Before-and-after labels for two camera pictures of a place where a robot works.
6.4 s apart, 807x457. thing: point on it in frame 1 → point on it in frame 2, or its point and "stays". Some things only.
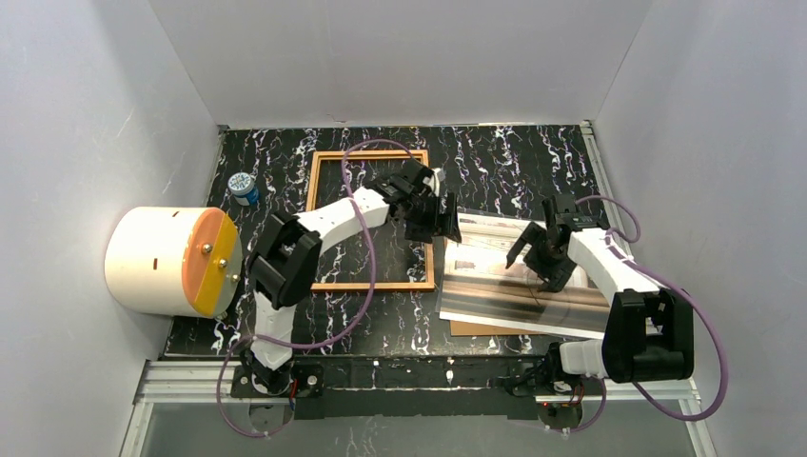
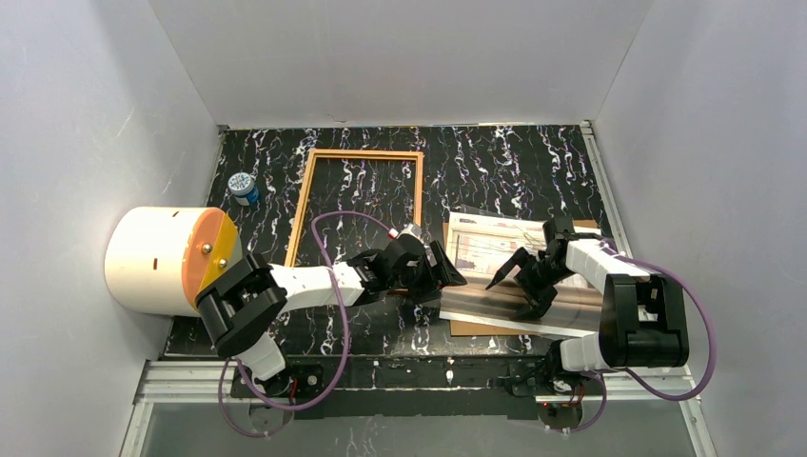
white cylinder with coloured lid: (179, 261) stays
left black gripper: (432, 214) → (435, 271)
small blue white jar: (242, 186) stays
